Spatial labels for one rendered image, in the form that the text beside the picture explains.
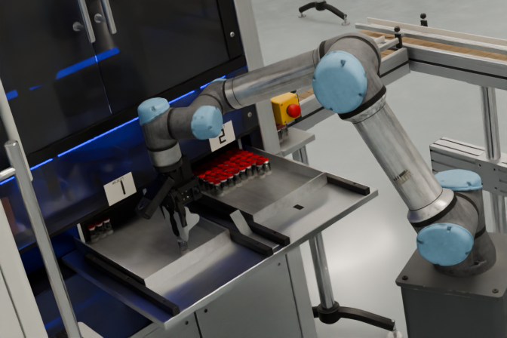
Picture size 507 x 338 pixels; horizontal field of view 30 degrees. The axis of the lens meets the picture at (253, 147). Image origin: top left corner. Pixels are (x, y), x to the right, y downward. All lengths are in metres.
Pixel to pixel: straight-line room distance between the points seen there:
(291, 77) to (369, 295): 1.62
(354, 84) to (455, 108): 3.09
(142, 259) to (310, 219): 0.43
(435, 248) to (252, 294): 0.91
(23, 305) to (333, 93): 0.74
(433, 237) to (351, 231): 1.98
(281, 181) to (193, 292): 0.52
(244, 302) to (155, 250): 0.51
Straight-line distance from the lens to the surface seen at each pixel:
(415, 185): 2.05
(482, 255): 2.27
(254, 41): 2.63
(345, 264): 3.83
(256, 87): 2.20
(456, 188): 2.17
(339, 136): 4.87
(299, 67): 2.15
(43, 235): 1.74
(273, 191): 2.57
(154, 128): 2.20
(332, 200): 2.48
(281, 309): 2.97
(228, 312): 2.83
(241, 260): 2.30
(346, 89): 1.95
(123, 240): 2.51
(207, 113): 2.15
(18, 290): 1.75
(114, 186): 2.45
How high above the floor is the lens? 2.08
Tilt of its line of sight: 25 degrees down
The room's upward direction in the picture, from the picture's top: 12 degrees counter-clockwise
